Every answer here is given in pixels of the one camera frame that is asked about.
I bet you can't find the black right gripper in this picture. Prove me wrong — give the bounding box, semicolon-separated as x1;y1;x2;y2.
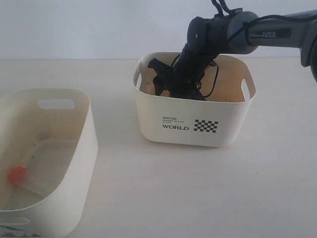
148;52;218;101

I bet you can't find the cream bin with WORLD label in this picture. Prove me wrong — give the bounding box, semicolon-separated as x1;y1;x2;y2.
133;52;256;147

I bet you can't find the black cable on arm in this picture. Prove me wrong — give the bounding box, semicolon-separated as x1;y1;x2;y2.
170;0;285;99

